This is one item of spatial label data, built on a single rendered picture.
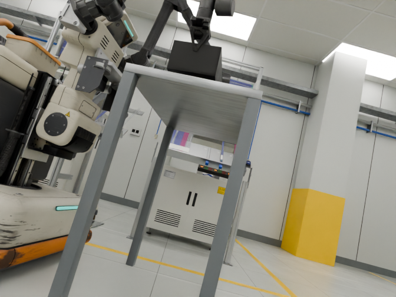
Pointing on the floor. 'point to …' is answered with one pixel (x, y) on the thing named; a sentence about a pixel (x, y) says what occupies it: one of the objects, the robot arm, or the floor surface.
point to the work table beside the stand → (149, 93)
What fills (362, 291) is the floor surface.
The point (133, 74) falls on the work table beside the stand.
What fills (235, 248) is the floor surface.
